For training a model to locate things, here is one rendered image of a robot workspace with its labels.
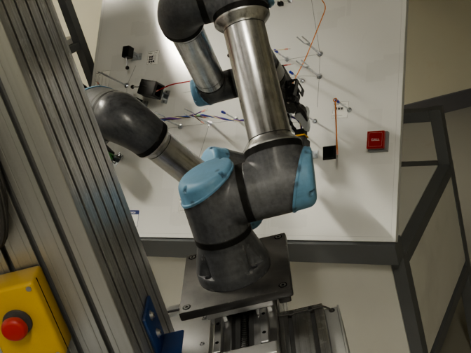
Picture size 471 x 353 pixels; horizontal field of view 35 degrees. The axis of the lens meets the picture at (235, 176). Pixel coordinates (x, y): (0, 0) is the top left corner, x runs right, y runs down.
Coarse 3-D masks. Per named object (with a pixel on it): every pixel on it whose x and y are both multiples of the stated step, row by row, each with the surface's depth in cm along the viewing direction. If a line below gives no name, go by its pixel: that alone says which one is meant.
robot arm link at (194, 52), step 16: (160, 0) 154; (176, 0) 149; (192, 0) 148; (160, 16) 155; (176, 16) 151; (192, 16) 150; (176, 32) 156; (192, 32) 157; (192, 48) 164; (208, 48) 169; (192, 64) 171; (208, 64) 173; (192, 80) 189; (208, 80) 179; (224, 80) 185; (192, 96) 188; (208, 96) 186; (224, 96) 188
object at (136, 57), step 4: (124, 48) 259; (128, 48) 258; (132, 48) 260; (124, 52) 258; (128, 52) 258; (132, 52) 259; (124, 56) 258; (128, 56) 258; (132, 56) 259; (136, 56) 262; (140, 56) 262; (132, 60) 264; (128, 68) 259
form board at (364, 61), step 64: (128, 0) 272; (320, 0) 229; (384, 0) 217; (128, 64) 265; (320, 64) 224; (384, 64) 213; (192, 128) 244; (320, 128) 219; (384, 128) 209; (128, 192) 252; (320, 192) 215; (384, 192) 205
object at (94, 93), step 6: (90, 90) 172; (96, 90) 170; (102, 90) 168; (108, 90) 167; (114, 90) 167; (90, 96) 169; (96, 96) 167; (102, 96) 165; (90, 102) 167; (96, 102) 164
